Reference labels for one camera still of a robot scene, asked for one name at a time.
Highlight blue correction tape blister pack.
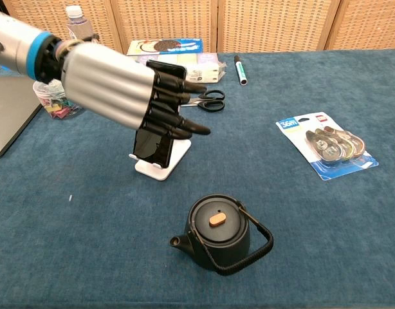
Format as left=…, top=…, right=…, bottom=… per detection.
left=275, top=112, right=380, bottom=182

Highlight clear plastic water bottle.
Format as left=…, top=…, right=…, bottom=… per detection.
left=65, top=5, right=95, bottom=43

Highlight Oreo cookie box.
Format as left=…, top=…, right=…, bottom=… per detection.
left=126, top=39, right=205, bottom=56

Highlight multi-pack of pocket tissues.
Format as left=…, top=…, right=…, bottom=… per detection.
left=136, top=53, right=227, bottom=82

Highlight white phone stand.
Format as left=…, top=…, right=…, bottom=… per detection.
left=129, top=138, right=192, bottom=182

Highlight black smartphone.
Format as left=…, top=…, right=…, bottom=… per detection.
left=133, top=59, right=188, bottom=169

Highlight grey laptop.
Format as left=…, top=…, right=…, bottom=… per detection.
left=0, top=76, right=44, bottom=159

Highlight green whiteboard marker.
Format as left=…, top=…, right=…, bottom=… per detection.
left=233, top=55, right=248, bottom=86

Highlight blue table cloth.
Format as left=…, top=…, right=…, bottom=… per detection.
left=0, top=48, right=395, bottom=309

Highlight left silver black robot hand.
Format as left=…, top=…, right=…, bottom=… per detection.
left=60, top=41, right=212, bottom=141

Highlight woven bamboo folding screen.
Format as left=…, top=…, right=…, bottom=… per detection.
left=1, top=0, right=395, bottom=54

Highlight black-handled scissors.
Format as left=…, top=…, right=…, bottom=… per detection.
left=179, top=89, right=226, bottom=113

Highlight clear jar of binder clips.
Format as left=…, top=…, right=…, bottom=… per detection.
left=32, top=79, right=86, bottom=120

